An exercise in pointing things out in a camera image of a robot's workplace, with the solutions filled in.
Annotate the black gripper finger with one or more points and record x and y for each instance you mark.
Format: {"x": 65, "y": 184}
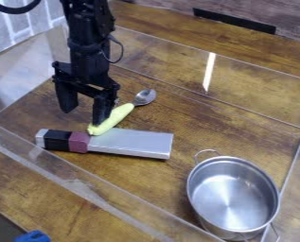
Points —
{"x": 68, "y": 97}
{"x": 103, "y": 108}

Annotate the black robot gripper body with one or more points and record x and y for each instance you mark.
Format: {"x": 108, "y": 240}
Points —
{"x": 87, "y": 71}

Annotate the yellow handled metal spoon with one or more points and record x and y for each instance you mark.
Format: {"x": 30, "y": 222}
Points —
{"x": 143, "y": 99}

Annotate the toy cleaver knife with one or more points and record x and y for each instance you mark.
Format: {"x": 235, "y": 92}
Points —
{"x": 139, "y": 143}

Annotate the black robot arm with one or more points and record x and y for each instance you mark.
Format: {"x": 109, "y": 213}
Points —
{"x": 91, "y": 21}

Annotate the stainless steel pot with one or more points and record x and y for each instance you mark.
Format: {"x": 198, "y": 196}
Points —
{"x": 234, "y": 195}

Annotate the blue object at bottom edge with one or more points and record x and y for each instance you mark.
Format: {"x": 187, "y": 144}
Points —
{"x": 34, "y": 236}

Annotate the clear acrylic enclosure wall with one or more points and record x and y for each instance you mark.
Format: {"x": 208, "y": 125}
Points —
{"x": 222, "y": 106}

